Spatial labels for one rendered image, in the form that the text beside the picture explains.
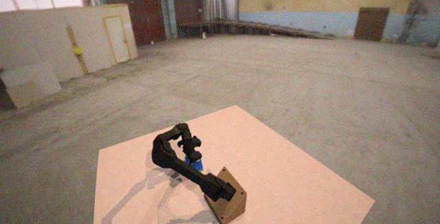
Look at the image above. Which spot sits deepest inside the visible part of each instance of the blue circuit board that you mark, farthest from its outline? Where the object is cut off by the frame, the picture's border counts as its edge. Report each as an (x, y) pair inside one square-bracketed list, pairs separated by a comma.
[(196, 165)]

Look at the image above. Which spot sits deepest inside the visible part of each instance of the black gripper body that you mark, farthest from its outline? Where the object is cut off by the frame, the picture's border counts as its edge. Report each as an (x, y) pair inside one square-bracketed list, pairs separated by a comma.
[(194, 155)]

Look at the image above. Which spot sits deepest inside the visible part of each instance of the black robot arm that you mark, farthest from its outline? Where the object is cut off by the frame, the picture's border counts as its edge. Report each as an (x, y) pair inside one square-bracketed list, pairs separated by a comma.
[(164, 156)]

